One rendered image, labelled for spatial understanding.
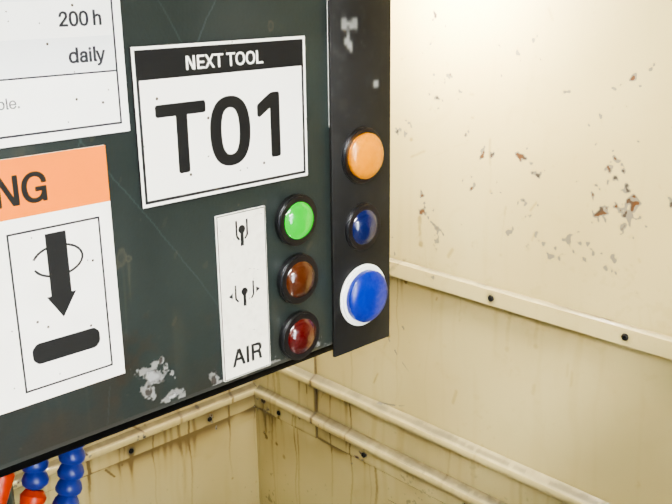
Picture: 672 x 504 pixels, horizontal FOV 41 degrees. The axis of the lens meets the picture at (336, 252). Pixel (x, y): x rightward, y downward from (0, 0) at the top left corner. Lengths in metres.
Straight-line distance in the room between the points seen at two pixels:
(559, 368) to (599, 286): 0.15
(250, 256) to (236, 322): 0.03
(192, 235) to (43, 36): 0.11
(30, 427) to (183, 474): 1.47
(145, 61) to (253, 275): 0.12
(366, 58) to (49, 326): 0.21
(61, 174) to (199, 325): 0.11
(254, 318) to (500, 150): 0.89
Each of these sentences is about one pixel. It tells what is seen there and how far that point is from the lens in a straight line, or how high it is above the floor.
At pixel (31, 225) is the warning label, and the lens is 0.38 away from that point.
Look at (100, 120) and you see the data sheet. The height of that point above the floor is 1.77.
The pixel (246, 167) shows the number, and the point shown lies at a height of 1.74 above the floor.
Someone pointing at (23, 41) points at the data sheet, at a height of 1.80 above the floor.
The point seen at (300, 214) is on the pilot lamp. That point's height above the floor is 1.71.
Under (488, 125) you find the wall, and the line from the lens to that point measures 1.32.
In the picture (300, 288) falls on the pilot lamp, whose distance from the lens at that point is 0.47.
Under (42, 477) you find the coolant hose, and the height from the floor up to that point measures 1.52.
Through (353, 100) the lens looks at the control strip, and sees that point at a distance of 0.48.
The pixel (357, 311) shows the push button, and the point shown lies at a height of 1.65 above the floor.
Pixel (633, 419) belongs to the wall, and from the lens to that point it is 1.31.
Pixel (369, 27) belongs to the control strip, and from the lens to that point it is 0.48.
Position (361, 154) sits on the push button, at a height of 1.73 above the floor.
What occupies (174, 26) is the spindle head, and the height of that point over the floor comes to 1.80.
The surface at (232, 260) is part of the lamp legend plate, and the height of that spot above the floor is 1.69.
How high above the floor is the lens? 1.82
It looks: 17 degrees down
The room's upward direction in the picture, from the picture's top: 1 degrees counter-clockwise
